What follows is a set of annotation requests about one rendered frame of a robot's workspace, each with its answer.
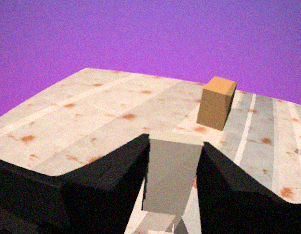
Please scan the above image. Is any orange rectangular block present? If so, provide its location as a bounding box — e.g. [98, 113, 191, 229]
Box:
[197, 76, 237, 132]

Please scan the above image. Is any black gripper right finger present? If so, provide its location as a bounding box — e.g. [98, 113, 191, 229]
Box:
[195, 141, 301, 234]

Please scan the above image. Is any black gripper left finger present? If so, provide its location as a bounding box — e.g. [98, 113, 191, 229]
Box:
[0, 133, 150, 234]

